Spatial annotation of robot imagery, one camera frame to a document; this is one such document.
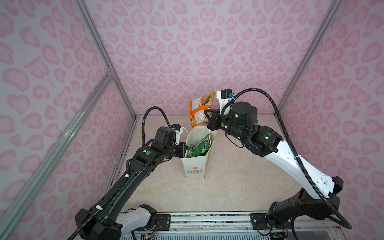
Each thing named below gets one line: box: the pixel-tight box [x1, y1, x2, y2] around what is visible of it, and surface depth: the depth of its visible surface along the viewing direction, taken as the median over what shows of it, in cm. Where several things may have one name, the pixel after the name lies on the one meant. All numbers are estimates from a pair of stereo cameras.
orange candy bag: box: [189, 91, 216, 128], surface depth 64 cm
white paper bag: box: [180, 125, 218, 180], surface depth 79 cm
